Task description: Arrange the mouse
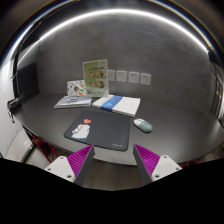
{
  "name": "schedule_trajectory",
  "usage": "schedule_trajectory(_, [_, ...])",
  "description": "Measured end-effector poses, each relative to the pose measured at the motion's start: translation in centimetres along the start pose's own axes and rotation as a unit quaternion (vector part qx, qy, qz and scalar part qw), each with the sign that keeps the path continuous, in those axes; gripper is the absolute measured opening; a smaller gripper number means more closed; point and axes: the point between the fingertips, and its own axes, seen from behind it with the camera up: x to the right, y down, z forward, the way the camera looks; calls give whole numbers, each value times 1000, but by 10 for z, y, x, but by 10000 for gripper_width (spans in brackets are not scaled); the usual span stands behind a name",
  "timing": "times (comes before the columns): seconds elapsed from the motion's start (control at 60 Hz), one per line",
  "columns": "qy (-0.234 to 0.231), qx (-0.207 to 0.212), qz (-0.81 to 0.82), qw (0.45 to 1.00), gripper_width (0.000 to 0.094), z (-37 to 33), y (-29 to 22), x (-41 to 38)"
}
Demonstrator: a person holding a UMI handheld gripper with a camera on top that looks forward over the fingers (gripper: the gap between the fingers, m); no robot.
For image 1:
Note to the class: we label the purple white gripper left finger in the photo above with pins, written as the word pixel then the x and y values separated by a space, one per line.
pixel 74 167

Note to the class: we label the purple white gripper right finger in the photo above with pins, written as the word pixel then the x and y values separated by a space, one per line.
pixel 153 167

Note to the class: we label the green white computer mouse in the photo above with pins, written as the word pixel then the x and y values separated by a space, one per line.
pixel 143 125

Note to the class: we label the black mouse pad with cartoon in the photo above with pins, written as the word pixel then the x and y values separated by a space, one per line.
pixel 105 130

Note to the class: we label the white book with blue band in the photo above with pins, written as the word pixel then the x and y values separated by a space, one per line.
pixel 118 104

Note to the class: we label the small colourful sticker card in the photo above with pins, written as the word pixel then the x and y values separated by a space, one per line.
pixel 76 88

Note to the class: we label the green standing menu sign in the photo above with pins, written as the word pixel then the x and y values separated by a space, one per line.
pixel 96 78

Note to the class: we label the black monitor at left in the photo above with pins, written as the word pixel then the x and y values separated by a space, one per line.
pixel 27 81

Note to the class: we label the curved ceiling light strip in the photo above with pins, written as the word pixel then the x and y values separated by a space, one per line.
pixel 103 13

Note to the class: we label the red stool frame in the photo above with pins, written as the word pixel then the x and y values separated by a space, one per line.
pixel 47 150

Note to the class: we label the white wall socket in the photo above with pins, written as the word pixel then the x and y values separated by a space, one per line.
pixel 111 75
pixel 145 79
pixel 133 77
pixel 121 76

